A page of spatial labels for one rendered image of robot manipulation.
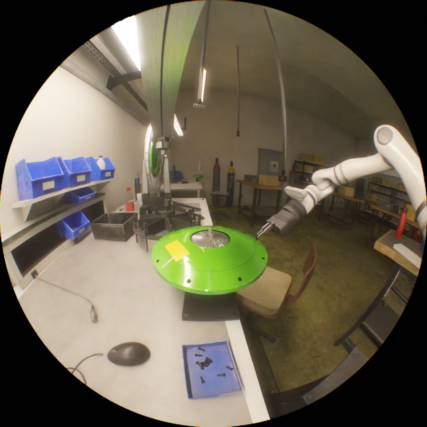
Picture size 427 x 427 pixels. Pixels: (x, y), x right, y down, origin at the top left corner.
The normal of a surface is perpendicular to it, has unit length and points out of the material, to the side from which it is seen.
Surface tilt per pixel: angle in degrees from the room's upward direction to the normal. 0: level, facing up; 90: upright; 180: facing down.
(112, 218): 87
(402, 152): 75
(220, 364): 0
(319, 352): 0
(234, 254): 14
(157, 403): 0
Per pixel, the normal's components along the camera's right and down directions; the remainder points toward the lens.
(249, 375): 0.04, -0.95
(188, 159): 0.11, 0.30
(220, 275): 0.09, -0.76
